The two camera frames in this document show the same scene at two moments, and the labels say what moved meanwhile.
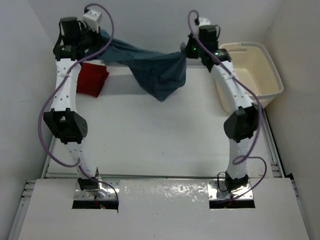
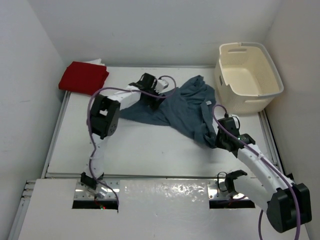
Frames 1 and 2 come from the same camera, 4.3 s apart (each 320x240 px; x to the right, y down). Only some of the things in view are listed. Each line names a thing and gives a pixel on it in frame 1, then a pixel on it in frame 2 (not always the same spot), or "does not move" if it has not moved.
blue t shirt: (162, 74) to (188, 109)
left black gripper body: (88, 39) to (149, 101)
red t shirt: (91, 79) does not move
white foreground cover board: (167, 209) does not move
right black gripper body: (193, 49) to (220, 139)
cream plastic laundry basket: (252, 64) does not move
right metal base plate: (217, 190) does not move
